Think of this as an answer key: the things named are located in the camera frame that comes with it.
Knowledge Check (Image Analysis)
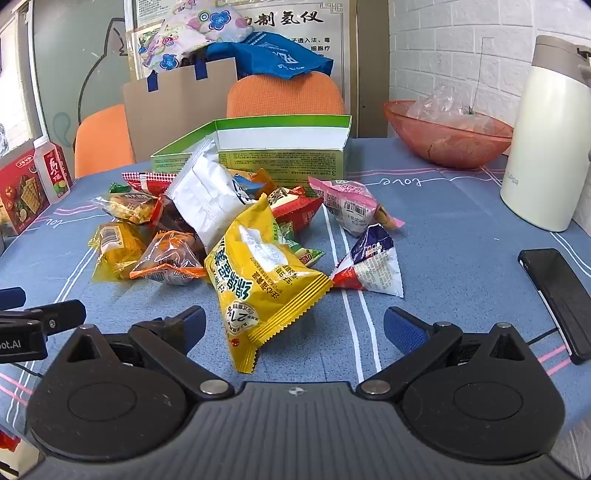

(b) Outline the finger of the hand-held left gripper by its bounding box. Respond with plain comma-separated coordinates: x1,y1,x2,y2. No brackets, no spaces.
0,287,27,311
0,300,87,334

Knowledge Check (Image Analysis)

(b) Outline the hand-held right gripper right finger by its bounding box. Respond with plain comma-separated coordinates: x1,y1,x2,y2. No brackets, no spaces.
356,307,539,400

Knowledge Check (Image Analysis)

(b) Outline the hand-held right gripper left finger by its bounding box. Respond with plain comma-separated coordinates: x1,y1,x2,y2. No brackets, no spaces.
60,305,235,400

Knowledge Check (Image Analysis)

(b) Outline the red white blue triangular packet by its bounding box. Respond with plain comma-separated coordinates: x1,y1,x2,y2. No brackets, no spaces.
329,224,404,297

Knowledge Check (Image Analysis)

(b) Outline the large yellow snack packet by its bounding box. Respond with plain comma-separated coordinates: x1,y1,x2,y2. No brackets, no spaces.
204,194,334,374

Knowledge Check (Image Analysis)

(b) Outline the dark brown snack packet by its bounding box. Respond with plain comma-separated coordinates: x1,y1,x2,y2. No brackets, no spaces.
150,196,206,259

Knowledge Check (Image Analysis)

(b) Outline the white foil snack packet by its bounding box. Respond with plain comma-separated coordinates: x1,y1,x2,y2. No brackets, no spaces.
165,138,259,250

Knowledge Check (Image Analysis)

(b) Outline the green red snack packet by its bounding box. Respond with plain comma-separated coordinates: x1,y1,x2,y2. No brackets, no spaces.
277,222,326,268

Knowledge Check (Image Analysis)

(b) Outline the yellow brown snack packet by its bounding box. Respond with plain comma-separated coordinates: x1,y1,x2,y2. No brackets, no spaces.
92,194,160,225

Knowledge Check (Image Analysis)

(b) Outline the red striped snack packet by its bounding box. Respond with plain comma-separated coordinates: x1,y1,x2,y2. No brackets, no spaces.
122,172,178,195

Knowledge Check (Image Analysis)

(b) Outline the blue orange snack packet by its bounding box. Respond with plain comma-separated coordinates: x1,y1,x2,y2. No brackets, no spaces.
228,168,278,200

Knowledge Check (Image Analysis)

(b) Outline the green cardboard box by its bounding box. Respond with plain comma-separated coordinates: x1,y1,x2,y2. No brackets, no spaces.
151,115,354,186

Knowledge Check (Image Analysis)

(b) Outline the orange brown snack packet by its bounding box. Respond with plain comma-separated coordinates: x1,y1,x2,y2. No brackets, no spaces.
130,231,208,286

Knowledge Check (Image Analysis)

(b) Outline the yellow clear snack packet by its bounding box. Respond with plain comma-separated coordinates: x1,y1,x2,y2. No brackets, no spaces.
89,222,151,282

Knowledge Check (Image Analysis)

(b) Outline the blue tablecloth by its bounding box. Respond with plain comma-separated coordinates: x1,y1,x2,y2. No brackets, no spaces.
0,136,591,480

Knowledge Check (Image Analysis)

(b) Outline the red cracker box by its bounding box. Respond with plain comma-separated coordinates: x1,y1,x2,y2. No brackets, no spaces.
0,148,51,236

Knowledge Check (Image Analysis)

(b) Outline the white bottle with red label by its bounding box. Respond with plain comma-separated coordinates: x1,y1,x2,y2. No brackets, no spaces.
33,136,72,205

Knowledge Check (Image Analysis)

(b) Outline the pink snack packet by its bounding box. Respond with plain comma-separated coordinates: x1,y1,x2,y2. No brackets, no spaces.
308,176,406,237

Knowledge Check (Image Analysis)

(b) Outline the black smartphone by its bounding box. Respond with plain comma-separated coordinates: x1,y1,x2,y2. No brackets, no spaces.
518,248,591,365

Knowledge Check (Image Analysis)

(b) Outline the orange chair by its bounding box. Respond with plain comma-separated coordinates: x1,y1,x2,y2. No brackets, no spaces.
75,104,137,178
226,74,346,118

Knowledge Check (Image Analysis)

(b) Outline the pink glass bowl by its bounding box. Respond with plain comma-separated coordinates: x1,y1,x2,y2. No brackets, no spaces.
383,99,514,169

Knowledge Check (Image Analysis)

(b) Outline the brown cardboard box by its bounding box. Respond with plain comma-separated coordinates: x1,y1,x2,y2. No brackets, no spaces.
122,60,238,162

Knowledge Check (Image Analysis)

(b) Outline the white thermos jug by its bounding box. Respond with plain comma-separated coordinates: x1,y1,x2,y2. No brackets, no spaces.
500,34,591,232

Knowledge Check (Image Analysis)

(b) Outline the clear plastic bag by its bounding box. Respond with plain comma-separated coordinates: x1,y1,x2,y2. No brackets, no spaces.
406,85,497,126

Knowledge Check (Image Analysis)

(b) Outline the frosted glass door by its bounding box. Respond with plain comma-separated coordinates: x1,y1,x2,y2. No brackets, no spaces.
32,0,134,153

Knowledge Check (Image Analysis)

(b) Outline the blue plastic bag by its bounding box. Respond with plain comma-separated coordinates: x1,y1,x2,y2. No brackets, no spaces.
205,31,334,80

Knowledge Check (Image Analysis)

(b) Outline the floral cloth bag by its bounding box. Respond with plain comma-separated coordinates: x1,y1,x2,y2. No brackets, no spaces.
139,4,254,70

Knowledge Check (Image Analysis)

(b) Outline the black cable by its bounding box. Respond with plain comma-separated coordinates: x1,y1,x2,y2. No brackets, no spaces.
526,325,561,347

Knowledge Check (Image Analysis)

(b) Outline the thin wire stem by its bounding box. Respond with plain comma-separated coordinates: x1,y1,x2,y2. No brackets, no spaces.
470,37,492,114

